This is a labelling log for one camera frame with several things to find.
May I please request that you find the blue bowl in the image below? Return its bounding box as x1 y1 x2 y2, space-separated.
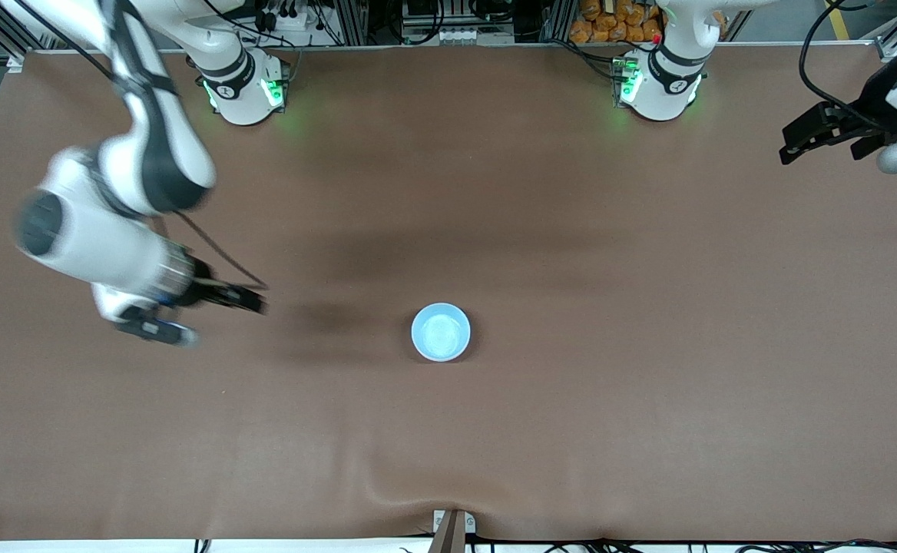
411 303 472 363

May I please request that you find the brown table cloth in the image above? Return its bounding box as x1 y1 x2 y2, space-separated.
0 42 897 543

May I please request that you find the pile of orange packets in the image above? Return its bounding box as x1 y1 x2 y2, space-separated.
569 0 726 45

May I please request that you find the white power strip with plugs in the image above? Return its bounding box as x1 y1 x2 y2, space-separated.
258 0 326 33

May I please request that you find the white terminal strip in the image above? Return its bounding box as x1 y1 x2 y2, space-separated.
433 28 497 45

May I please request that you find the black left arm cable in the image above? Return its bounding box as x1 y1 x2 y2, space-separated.
799 0 879 127

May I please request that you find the aluminium frame post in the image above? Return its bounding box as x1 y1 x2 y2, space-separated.
333 0 374 45

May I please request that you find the brown camera post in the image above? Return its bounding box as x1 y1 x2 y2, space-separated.
429 511 467 553

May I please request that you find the grey metal bracket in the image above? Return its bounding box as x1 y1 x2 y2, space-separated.
433 509 477 535

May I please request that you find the black floor cable bundle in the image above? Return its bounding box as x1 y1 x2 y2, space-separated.
399 537 897 553

